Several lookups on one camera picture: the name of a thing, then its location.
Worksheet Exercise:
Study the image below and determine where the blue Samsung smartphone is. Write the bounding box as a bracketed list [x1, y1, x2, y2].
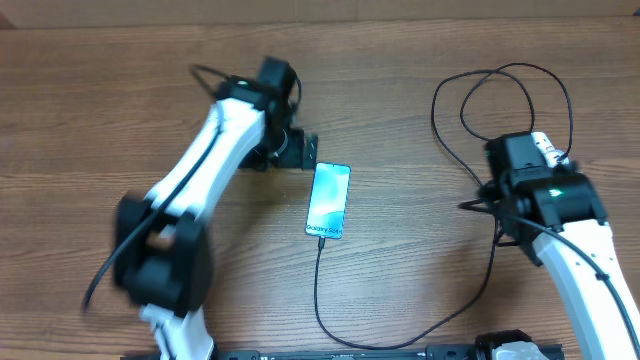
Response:
[305, 162, 351, 239]

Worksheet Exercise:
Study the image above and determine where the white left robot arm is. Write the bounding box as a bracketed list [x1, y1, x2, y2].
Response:
[103, 57, 318, 359]

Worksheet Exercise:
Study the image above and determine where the white power strip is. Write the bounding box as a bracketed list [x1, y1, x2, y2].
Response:
[531, 132, 569, 168]

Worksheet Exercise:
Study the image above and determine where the black charging cable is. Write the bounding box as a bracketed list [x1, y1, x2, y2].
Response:
[313, 62, 575, 351]

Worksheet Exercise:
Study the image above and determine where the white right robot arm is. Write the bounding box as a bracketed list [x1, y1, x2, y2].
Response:
[480, 132, 639, 359]

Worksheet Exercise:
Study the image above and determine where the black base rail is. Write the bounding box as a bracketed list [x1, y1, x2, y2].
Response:
[213, 344, 480, 360]

